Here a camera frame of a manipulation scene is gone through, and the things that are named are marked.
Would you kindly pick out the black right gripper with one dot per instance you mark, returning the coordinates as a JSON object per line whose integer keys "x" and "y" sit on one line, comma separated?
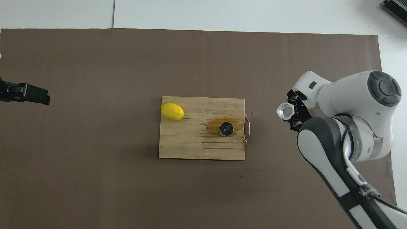
{"x": 303, "y": 113}

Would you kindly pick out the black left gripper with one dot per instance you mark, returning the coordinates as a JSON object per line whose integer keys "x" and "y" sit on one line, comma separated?
{"x": 9, "y": 92}

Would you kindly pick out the small clear glass cup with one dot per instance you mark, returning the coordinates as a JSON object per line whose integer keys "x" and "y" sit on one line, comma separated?
{"x": 285, "y": 111}

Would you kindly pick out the steel cocktail jigger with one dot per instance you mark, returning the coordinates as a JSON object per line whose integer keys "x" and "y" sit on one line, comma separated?
{"x": 226, "y": 128}

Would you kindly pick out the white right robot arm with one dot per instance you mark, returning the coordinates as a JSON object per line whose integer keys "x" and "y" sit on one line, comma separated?
{"x": 349, "y": 95}

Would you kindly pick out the brown paper table mat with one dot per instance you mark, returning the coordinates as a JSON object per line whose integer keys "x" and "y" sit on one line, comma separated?
{"x": 95, "y": 63}

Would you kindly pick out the wooden cutting board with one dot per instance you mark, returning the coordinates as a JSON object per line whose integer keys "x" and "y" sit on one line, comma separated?
{"x": 190, "y": 143}

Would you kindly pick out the yellow lemon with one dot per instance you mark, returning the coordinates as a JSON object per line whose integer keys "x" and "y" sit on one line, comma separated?
{"x": 172, "y": 111}

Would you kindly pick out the grey ribbed metal device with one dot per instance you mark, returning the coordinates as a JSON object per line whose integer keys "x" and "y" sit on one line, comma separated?
{"x": 396, "y": 8}

